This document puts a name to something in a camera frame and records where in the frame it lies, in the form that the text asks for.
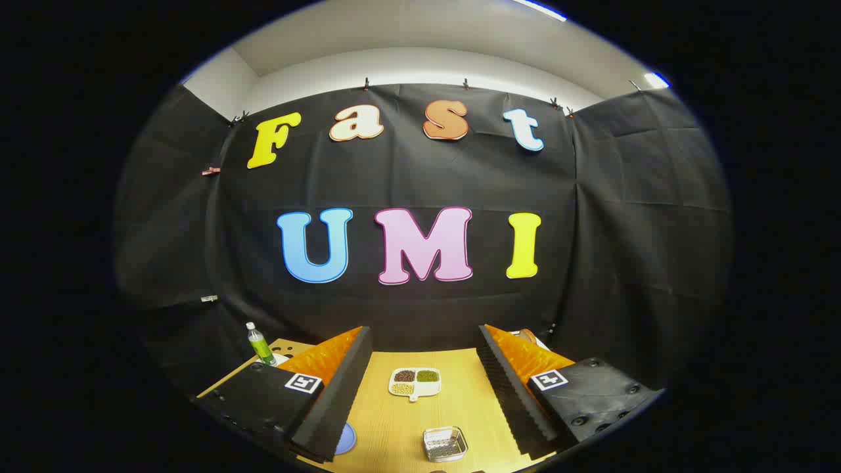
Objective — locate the long ceiling light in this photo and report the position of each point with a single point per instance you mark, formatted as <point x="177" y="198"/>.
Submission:
<point x="539" y="9"/>

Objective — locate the blue plate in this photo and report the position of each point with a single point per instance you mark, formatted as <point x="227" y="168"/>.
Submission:
<point x="347" y="439"/>

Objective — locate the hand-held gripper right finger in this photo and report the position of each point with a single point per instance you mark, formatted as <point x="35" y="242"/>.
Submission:
<point x="509" y="394"/>

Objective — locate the small ceiling light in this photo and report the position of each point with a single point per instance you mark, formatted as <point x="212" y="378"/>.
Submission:
<point x="656" y="80"/>

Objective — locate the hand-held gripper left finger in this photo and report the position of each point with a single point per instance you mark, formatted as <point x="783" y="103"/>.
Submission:
<point x="335" y="394"/>

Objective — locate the green plastic bottle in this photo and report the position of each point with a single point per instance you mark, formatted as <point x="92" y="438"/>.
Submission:
<point x="260" y="347"/>

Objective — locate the white divided dish with beans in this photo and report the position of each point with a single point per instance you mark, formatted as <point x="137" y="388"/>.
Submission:
<point x="414" y="383"/>

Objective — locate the small white coaster tray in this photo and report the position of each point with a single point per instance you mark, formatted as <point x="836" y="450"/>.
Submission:
<point x="281" y="359"/>

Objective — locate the perforated metal tray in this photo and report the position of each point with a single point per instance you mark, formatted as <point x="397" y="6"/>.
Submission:
<point x="445" y="444"/>

